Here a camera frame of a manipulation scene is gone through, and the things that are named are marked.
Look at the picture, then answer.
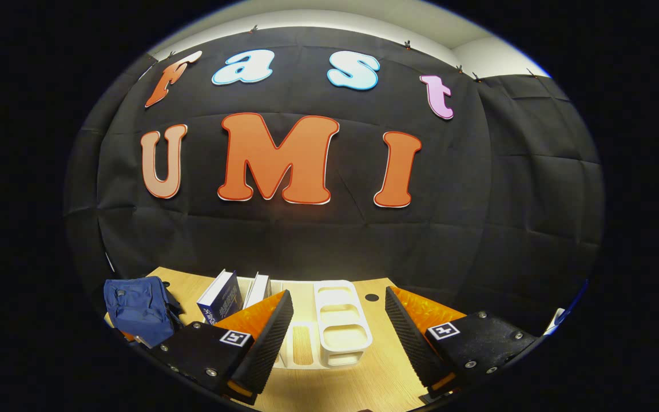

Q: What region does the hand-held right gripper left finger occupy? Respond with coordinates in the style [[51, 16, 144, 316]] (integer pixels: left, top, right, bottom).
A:
[[151, 290, 295, 406]]

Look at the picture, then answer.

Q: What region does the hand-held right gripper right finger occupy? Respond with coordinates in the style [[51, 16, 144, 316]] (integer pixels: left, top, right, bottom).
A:
[[385, 286, 539, 401]]

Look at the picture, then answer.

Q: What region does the white photo cover book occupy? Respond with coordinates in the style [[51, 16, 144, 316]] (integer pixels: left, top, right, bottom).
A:
[[243, 272, 273, 310]]

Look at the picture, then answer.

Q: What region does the blue cover book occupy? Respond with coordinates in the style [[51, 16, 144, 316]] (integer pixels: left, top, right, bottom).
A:
[[197, 269, 243, 325]]

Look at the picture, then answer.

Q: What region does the white bookshelf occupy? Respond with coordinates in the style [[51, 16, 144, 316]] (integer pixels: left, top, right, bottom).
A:
[[232, 277, 374, 370]]

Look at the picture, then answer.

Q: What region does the blue schoolbag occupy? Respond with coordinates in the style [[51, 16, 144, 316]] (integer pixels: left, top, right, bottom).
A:
[[104, 277, 184, 348]]

